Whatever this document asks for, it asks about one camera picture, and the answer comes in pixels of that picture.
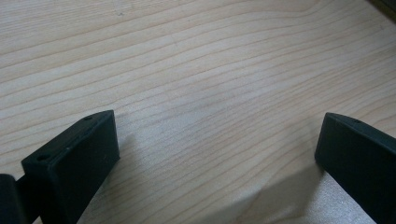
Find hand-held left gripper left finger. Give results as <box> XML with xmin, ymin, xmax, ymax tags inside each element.
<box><xmin>21</xmin><ymin>109</ymin><xmax>121</xmax><ymax>224</ymax></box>

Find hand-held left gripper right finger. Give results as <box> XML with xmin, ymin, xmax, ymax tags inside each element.
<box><xmin>314</xmin><ymin>112</ymin><xmax>396</xmax><ymax>224</ymax></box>

